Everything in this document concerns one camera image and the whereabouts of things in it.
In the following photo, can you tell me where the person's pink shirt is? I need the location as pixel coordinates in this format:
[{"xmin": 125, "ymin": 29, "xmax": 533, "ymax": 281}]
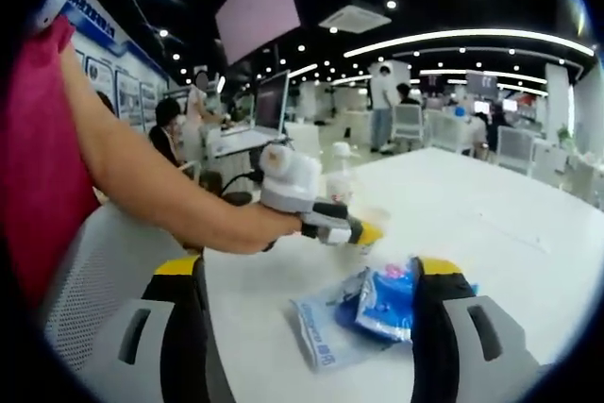
[{"xmin": 0, "ymin": 15, "xmax": 104, "ymax": 308}]

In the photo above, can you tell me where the white worn device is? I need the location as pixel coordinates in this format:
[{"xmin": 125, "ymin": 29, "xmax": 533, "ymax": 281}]
[{"xmin": 31, "ymin": 0, "xmax": 76, "ymax": 39}]

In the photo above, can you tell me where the desk monitor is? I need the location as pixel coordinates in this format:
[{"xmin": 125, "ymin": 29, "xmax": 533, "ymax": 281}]
[{"xmin": 254, "ymin": 70, "xmax": 292, "ymax": 136}]

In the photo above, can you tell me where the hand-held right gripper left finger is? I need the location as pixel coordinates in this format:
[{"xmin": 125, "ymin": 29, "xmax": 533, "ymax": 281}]
[{"xmin": 110, "ymin": 254, "xmax": 232, "ymax": 403}]

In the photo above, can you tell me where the white office chair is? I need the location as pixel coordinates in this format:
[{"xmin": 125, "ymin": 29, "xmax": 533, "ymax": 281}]
[
  {"xmin": 427, "ymin": 112, "xmax": 474, "ymax": 155},
  {"xmin": 497, "ymin": 126, "xmax": 538, "ymax": 176},
  {"xmin": 391, "ymin": 103, "xmax": 425, "ymax": 149}
]

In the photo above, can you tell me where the white mesh chair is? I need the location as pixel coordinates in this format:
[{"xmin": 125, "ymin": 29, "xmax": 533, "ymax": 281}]
[{"xmin": 41, "ymin": 204, "xmax": 204, "ymax": 403}]

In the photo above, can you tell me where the blue cloth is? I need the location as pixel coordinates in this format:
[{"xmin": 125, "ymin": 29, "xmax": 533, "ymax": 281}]
[{"xmin": 288, "ymin": 268, "xmax": 416, "ymax": 375}]

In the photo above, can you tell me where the curved ceiling light strip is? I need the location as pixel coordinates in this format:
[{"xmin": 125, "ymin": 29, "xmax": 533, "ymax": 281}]
[{"xmin": 343, "ymin": 27, "xmax": 596, "ymax": 59}]

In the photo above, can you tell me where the hanging dark screen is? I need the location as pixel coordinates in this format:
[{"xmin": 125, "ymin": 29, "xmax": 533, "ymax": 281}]
[{"xmin": 466, "ymin": 70, "xmax": 499, "ymax": 98}]

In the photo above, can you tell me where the beige paper cup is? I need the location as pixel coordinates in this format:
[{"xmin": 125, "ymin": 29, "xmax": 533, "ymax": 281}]
[{"xmin": 337, "ymin": 207, "xmax": 392, "ymax": 259}]

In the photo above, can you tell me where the blue tissue packet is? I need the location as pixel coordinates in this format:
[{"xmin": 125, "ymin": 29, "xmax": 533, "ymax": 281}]
[{"xmin": 354, "ymin": 256, "xmax": 480, "ymax": 344}]

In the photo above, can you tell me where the ceiling air conditioner unit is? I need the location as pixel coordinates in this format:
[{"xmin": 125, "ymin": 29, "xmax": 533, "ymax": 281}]
[{"xmin": 318, "ymin": 4, "xmax": 393, "ymax": 36}]

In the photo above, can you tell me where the white table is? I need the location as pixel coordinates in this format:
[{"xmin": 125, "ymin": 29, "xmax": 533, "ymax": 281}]
[{"xmin": 197, "ymin": 146, "xmax": 604, "ymax": 403}]

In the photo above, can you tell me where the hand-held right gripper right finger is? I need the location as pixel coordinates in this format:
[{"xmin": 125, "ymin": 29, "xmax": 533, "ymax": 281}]
[{"xmin": 409, "ymin": 256, "xmax": 542, "ymax": 403}]

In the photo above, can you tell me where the person's left hand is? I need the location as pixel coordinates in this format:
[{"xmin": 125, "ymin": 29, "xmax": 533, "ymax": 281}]
[{"xmin": 244, "ymin": 204, "xmax": 304, "ymax": 256}]

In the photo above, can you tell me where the wall display board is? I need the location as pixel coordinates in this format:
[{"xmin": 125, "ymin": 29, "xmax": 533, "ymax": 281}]
[{"xmin": 70, "ymin": 0, "xmax": 170, "ymax": 131}]

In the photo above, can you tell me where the hanging pink screen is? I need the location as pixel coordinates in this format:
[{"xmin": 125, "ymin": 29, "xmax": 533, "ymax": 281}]
[{"xmin": 214, "ymin": 0, "xmax": 303, "ymax": 67}]

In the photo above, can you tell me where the clear plastic bottle red label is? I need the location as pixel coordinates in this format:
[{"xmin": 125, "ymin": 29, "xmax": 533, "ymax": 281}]
[{"xmin": 325, "ymin": 142, "xmax": 361, "ymax": 209}]

